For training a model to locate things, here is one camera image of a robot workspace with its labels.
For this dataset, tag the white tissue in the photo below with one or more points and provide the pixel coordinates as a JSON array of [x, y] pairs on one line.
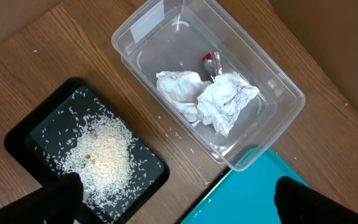
[[222, 101], [182, 90]]

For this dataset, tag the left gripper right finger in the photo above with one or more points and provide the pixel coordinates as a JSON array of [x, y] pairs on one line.
[[297, 203]]

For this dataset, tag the teal serving tray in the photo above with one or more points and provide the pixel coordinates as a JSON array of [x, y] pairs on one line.
[[246, 196]]

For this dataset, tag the red snack wrapper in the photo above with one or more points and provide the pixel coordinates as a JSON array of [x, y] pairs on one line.
[[213, 64]]

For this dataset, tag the pile of white rice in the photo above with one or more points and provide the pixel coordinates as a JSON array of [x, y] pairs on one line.
[[82, 135]]

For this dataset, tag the black rectangular tray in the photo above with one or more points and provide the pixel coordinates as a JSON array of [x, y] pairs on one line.
[[36, 124]]

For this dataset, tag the clear plastic storage bin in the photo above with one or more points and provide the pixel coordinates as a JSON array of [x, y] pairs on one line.
[[175, 36]]

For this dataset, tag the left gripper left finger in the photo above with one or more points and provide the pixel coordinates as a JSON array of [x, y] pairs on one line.
[[58, 202]]

